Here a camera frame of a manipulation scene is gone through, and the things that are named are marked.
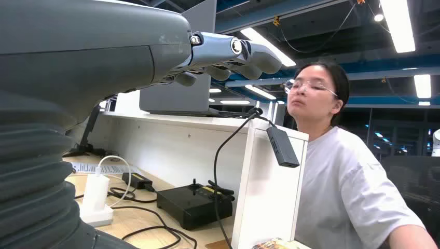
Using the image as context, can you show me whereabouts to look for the white power strip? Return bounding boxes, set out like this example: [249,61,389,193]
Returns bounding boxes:
[78,204,115,228]

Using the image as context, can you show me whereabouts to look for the black desk stand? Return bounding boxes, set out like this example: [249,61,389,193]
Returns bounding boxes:
[63,104,120,159]

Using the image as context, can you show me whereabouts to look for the printed paper sheet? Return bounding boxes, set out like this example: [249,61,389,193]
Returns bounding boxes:
[70,162,139,175]

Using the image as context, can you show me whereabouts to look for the black usb hub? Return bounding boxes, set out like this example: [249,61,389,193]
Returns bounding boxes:
[266,126,300,169]

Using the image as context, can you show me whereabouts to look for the clear eyeglasses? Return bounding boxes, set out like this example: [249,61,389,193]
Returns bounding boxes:
[284,79,339,99]

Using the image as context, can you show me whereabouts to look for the grey laptop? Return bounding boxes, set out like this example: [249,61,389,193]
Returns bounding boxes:
[139,0,249,118]

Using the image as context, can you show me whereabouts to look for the white charger plug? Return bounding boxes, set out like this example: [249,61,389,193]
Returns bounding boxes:
[82,167,111,212]

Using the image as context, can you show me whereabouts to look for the white charger cable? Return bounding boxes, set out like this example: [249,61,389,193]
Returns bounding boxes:
[98,155,133,209]

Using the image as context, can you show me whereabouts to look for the black box with yellow label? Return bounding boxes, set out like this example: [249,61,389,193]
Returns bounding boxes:
[156,178,237,231]

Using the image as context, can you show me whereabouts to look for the brown cardboard piece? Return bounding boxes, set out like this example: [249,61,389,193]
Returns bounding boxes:
[205,238,233,249]

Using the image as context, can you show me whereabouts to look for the small black adapter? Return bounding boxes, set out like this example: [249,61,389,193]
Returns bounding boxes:
[121,172,156,193]

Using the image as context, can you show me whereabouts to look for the black adapter cable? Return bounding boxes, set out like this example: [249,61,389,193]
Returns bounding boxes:
[74,187,198,249]

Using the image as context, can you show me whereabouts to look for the long black cable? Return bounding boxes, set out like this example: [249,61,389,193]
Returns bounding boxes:
[212,107,276,249]

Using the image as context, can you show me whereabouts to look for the white desk riser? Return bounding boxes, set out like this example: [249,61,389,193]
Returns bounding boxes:
[65,91,310,249]

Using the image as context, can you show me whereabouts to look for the person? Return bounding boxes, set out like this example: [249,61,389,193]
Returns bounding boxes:
[283,62,440,249]

